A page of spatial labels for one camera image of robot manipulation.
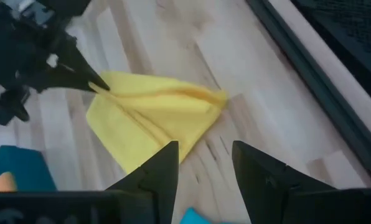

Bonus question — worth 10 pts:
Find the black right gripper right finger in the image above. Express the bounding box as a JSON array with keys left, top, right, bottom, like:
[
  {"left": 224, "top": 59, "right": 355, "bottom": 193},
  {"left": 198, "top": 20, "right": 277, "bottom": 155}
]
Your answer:
[{"left": 232, "top": 140, "right": 371, "bottom": 224}]

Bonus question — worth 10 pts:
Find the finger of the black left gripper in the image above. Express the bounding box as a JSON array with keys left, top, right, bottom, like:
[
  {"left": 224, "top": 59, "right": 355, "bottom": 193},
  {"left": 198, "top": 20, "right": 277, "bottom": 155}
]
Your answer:
[
  {"left": 59, "top": 34, "right": 111, "bottom": 91},
  {"left": 32, "top": 70, "right": 96, "bottom": 93}
]

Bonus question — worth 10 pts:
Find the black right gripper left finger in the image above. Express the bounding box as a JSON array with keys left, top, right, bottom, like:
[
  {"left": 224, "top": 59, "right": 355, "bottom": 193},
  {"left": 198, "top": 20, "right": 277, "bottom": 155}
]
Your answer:
[{"left": 0, "top": 140, "right": 179, "bottom": 224}]

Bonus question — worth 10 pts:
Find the yellow microfiber towel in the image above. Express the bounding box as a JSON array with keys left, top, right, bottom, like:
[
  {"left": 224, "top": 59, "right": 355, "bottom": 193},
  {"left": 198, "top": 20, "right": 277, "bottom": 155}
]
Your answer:
[{"left": 85, "top": 70, "right": 228, "bottom": 175}]

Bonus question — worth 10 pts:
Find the teal plastic bin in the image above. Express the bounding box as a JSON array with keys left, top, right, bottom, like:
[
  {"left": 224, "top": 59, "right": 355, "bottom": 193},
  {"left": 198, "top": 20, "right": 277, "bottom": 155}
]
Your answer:
[{"left": 0, "top": 145, "right": 57, "bottom": 192}]

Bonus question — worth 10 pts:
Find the orange microfiber towel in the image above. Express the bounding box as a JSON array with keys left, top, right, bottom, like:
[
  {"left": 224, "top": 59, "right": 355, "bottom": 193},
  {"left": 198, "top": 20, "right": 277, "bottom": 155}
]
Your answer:
[{"left": 0, "top": 172, "right": 17, "bottom": 194}]

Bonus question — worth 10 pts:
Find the black keyboard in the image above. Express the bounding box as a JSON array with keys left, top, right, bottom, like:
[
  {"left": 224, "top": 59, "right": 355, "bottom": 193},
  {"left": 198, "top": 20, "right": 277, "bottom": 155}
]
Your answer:
[{"left": 293, "top": 0, "right": 371, "bottom": 110}]

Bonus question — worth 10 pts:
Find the black aluminium table frame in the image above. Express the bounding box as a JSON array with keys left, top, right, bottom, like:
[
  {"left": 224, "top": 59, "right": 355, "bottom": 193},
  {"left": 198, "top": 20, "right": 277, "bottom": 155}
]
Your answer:
[{"left": 246, "top": 0, "right": 371, "bottom": 187}]

